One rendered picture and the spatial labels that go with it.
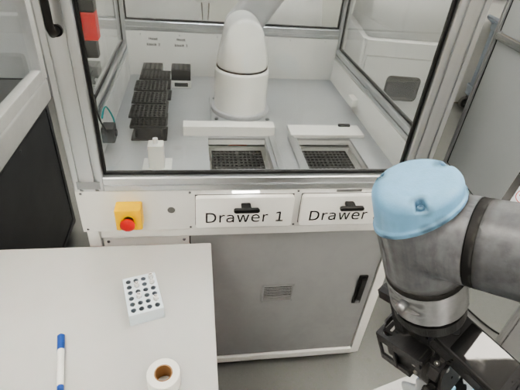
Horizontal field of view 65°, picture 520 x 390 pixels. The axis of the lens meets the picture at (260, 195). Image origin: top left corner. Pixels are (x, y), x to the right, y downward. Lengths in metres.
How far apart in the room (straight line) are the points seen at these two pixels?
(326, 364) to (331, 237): 0.74
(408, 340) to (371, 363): 1.52
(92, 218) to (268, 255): 0.57
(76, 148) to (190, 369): 0.61
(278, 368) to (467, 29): 1.45
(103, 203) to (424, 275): 0.99
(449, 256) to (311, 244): 1.06
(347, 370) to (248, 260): 0.80
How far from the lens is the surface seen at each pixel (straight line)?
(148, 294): 1.10
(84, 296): 1.18
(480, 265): 0.35
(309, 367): 1.94
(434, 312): 0.42
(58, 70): 1.06
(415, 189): 0.34
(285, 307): 1.61
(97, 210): 1.24
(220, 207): 1.19
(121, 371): 1.03
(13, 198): 1.80
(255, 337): 1.73
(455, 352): 0.47
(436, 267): 0.36
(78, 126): 1.11
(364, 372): 1.99
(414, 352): 0.50
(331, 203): 1.25
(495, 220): 0.35
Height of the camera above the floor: 1.63
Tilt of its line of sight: 36 degrees down
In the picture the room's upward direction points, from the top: 6 degrees clockwise
